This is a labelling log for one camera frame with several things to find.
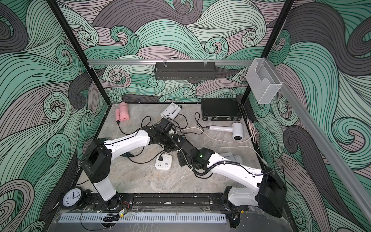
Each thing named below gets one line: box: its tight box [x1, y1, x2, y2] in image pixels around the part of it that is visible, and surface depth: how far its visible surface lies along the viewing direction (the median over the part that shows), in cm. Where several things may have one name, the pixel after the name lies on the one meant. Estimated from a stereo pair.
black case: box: [200, 98, 243, 122], surface depth 116 cm
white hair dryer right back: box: [209, 122, 244, 141], surface depth 100 cm
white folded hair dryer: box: [160, 102, 183, 120], surface depth 114 cm
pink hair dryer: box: [115, 101, 130, 122], surface depth 112 cm
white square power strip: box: [155, 153, 172, 170], surface depth 87 cm
